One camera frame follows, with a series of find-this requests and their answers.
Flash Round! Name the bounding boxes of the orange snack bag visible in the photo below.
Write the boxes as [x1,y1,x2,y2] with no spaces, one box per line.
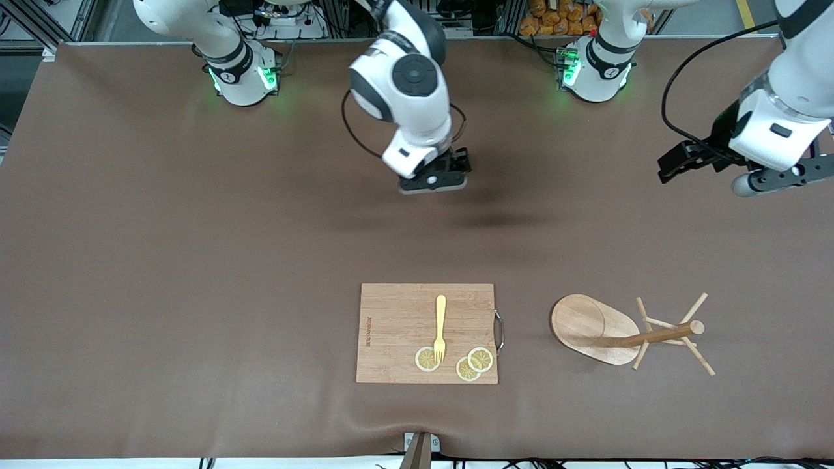
[519,0,652,36]

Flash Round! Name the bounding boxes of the wooden cup rack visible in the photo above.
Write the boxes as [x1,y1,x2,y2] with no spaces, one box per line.
[551,293,716,377]

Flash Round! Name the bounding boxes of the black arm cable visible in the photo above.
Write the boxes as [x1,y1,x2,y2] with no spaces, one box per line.
[661,20,781,163]
[341,88,467,161]

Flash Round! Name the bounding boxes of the brown table cover mat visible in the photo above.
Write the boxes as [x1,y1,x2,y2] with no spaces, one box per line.
[0,36,834,460]

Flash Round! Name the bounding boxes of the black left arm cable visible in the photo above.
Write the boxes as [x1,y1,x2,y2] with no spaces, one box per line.
[661,20,781,163]

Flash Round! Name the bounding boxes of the wooden cutting board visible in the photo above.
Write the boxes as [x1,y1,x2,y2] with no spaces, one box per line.
[356,283,506,385]

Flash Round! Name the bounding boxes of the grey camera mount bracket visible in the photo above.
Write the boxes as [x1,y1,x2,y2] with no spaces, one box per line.
[403,431,442,469]

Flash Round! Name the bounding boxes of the white power strip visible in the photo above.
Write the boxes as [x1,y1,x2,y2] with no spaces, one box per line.
[251,0,326,40]

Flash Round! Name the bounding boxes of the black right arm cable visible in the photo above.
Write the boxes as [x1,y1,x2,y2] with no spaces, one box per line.
[341,88,467,161]

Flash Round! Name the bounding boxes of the yellow plastic fork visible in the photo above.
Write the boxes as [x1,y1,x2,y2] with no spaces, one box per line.
[433,295,448,363]

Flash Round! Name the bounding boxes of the aluminium frame profile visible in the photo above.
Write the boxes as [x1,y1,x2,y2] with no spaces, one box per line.
[0,0,98,61]

